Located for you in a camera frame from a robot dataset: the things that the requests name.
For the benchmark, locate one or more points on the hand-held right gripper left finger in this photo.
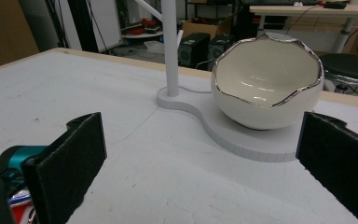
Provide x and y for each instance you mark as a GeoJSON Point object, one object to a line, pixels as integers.
{"type": "Point", "coordinates": [65, 168]}

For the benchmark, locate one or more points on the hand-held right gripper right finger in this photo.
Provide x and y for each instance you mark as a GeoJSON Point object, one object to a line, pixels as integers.
{"type": "Point", "coordinates": [338, 155]}

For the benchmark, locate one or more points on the white stand with pole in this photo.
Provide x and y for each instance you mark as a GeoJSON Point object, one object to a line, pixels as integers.
{"type": "Point", "coordinates": [171, 46]}

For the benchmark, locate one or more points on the black round stool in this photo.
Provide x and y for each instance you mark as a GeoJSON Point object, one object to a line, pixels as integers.
{"type": "Point", "coordinates": [351, 67]}

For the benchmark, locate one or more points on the white egg-shaped bowl silver rim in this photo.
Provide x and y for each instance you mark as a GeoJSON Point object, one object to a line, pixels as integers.
{"type": "Point", "coordinates": [261, 71]}

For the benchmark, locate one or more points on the white desk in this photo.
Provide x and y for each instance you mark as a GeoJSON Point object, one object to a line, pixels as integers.
{"type": "Point", "coordinates": [307, 11]}

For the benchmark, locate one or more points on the large brown cardboard box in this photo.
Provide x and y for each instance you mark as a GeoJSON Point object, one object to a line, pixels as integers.
{"type": "Point", "coordinates": [3, 31]}

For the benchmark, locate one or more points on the white panel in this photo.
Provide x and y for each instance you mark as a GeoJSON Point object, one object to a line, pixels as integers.
{"type": "Point", "coordinates": [105, 21]}

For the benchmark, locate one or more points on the black speaker box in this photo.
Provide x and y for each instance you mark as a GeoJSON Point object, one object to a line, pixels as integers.
{"type": "Point", "coordinates": [194, 49]}
{"type": "Point", "coordinates": [219, 46]}

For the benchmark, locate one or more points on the small cardboard box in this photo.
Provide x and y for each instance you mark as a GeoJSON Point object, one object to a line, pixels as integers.
{"type": "Point", "coordinates": [199, 28]}

